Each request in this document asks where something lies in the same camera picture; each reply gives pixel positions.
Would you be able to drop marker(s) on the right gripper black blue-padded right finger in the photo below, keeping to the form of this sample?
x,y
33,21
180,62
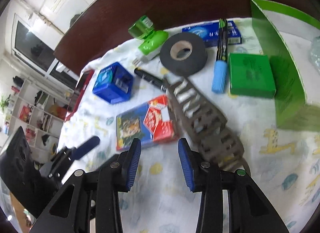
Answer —
x,y
249,208

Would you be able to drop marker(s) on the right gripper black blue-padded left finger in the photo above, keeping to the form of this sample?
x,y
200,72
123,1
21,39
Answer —
x,y
94,195

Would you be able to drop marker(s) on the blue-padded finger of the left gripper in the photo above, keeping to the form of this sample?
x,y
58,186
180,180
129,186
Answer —
x,y
85,148

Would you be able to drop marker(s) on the green mosquito repellent plug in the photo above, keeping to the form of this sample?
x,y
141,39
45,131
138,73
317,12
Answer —
x,y
151,40

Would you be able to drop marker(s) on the red framed tablet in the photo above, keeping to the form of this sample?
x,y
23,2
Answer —
x,y
78,93

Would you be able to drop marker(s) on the green cardboard box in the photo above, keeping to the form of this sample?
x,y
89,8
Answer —
x,y
285,35

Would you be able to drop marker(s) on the blue-capped black pen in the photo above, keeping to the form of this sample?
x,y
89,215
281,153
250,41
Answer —
x,y
220,66

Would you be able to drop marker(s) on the black tape roll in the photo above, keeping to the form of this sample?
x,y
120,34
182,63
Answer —
x,y
184,54

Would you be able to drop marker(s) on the giraffe print white cloth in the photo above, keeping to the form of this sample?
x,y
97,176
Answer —
x,y
284,163

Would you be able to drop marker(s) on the brown plastic hair claw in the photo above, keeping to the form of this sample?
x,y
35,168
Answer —
x,y
206,125

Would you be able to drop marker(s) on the playing cards box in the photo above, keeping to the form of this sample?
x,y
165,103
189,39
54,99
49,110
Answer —
x,y
152,122

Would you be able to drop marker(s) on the blue medicine box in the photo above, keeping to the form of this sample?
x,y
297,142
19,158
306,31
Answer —
x,y
209,32

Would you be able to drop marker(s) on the white shelf unit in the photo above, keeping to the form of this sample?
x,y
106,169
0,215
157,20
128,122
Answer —
x,y
40,114

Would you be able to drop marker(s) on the black marker pen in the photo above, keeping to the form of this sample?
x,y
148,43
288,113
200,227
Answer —
x,y
155,81

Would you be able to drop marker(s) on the blue square box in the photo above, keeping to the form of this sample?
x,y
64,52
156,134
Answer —
x,y
113,84

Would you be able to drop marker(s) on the plastic water bottle green label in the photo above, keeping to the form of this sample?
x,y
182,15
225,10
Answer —
x,y
315,53

